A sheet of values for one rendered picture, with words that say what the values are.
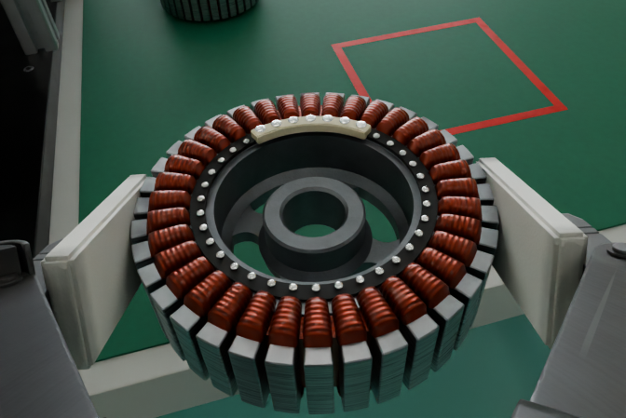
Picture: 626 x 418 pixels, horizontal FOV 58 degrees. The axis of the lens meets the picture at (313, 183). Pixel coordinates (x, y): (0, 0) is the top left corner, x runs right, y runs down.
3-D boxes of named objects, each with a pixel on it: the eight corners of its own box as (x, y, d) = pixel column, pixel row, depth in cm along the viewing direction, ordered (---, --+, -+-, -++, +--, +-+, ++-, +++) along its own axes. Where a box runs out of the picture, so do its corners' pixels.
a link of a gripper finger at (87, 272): (92, 371, 14) (61, 373, 14) (161, 252, 20) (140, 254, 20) (70, 257, 13) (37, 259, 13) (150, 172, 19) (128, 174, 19)
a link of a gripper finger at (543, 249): (556, 235, 13) (591, 234, 13) (475, 157, 19) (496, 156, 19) (547, 352, 13) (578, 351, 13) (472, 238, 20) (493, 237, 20)
